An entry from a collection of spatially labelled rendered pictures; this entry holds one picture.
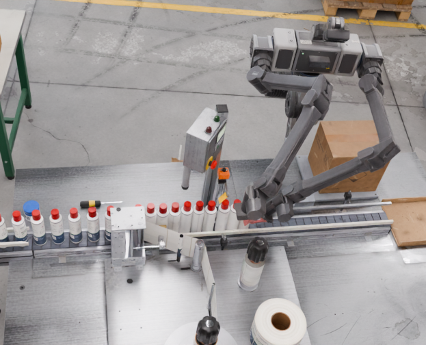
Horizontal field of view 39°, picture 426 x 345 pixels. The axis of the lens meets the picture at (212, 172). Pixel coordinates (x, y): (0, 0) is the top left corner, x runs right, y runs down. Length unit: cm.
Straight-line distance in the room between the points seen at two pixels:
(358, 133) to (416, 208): 50
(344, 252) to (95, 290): 114
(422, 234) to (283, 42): 115
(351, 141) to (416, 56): 281
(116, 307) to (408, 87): 349
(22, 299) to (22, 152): 180
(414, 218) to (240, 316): 108
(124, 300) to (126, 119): 215
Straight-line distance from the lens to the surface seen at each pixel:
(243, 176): 303
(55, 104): 457
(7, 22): 402
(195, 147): 231
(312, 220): 287
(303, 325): 240
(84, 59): 494
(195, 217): 260
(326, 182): 255
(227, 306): 254
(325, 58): 275
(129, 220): 241
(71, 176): 298
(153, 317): 249
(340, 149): 288
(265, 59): 266
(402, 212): 313
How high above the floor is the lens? 309
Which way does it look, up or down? 49 degrees down
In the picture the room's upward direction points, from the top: 10 degrees clockwise
